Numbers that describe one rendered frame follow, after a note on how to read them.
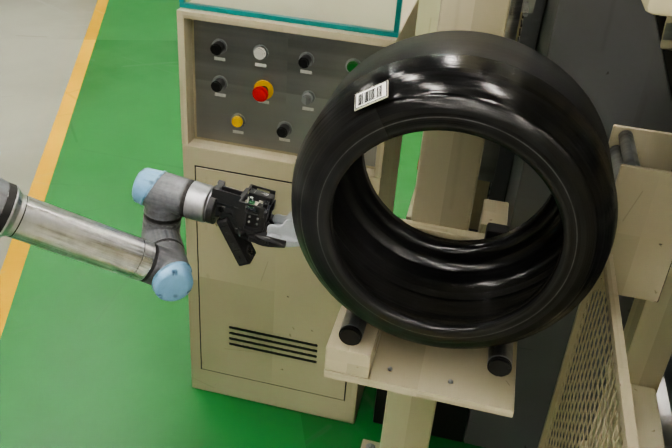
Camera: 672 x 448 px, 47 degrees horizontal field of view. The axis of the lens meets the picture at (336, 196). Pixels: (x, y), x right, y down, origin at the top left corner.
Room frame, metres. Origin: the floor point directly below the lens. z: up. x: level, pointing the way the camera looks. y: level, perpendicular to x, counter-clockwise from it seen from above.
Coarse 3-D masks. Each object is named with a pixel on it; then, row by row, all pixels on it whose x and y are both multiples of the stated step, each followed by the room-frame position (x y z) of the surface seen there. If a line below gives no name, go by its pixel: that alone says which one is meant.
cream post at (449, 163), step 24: (456, 0) 1.46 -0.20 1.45; (480, 0) 1.45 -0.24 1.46; (504, 0) 1.44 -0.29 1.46; (456, 24) 1.46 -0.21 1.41; (480, 24) 1.45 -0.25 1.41; (504, 24) 1.44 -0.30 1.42; (432, 144) 1.46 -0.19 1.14; (456, 144) 1.45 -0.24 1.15; (480, 144) 1.44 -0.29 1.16; (432, 168) 1.46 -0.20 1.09; (456, 168) 1.45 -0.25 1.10; (432, 192) 1.46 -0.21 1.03; (456, 192) 1.45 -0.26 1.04; (432, 216) 1.45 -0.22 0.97; (456, 216) 1.44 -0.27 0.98; (408, 408) 1.45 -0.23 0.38; (432, 408) 1.44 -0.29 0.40; (384, 432) 1.46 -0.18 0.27; (408, 432) 1.45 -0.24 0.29
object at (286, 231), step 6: (288, 222) 1.22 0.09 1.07; (270, 228) 1.23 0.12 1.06; (276, 228) 1.22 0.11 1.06; (282, 228) 1.22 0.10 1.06; (288, 228) 1.22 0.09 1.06; (270, 234) 1.22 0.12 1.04; (276, 234) 1.23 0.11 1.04; (282, 234) 1.22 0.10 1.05; (288, 234) 1.22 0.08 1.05; (294, 234) 1.22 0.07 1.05; (288, 240) 1.22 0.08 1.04; (294, 240) 1.22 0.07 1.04; (288, 246) 1.21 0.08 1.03; (294, 246) 1.21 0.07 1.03
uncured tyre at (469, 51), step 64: (384, 64) 1.20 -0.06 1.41; (448, 64) 1.14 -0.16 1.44; (512, 64) 1.16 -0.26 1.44; (320, 128) 1.15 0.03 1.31; (384, 128) 1.09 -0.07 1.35; (448, 128) 1.07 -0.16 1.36; (512, 128) 1.06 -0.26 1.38; (576, 128) 1.08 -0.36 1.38; (320, 192) 1.11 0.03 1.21; (576, 192) 1.04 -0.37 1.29; (320, 256) 1.11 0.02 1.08; (384, 256) 1.32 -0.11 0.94; (448, 256) 1.33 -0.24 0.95; (512, 256) 1.30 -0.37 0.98; (576, 256) 1.03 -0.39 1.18; (384, 320) 1.09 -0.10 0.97; (448, 320) 1.17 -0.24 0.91; (512, 320) 1.04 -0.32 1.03
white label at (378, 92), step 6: (378, 84) 1.13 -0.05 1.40; (384, 84) 1.12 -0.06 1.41; (366, 90) 1.13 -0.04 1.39; (372, 90) 1.12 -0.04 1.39; (378, 90) 1.12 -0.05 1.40; (384, 90) 1.11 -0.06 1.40; (360, 96) 1.13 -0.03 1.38; (366, 96) 1.12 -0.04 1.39; (372, 96) 1.11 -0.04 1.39; (378, 96) 1.10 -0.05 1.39; (384, 96) 1.10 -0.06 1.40; (360, 102) 1.11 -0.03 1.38; (366, 102) 1.10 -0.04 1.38; (372, 102) 1.10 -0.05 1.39; (354, 108) 1.11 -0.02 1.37; (360, 108) 1.10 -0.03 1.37
